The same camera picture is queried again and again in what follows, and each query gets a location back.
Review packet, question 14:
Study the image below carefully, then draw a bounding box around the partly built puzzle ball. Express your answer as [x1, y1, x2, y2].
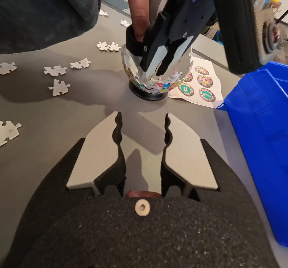
[121, 43, 194, 94]

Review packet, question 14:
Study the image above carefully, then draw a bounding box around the joined white puzzle strip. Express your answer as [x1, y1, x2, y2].
[43, 58, 91, 77]

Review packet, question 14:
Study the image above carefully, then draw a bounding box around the black ball stand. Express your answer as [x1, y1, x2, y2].
[129, 80, 169, 102]

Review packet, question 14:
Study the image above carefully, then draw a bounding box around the person's right hand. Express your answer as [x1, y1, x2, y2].
[126, 190, 162, 198]

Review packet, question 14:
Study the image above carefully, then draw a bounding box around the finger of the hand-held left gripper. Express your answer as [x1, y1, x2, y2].
[144, 45, 171, 79]
[156, 36, 194, 76]

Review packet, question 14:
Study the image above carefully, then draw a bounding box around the puzzle instruction sheet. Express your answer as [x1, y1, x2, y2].
[168, 56, 224, 109]

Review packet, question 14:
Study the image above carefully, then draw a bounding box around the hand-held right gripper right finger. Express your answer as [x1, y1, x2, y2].
[160, 113, 219, 198]

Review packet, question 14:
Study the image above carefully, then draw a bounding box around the person's left forearm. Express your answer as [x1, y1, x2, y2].
[0, 0, 106, 54]

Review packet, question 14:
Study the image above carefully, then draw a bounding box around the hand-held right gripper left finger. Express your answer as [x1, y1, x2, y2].
[66, 112, 126, 197]

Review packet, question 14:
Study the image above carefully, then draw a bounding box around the person's left hand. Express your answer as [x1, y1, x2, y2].
[123, 0, 172, 43]

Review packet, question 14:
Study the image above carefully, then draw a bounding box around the blue plastic bin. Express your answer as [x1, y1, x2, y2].
[224, 61, 288, 248]

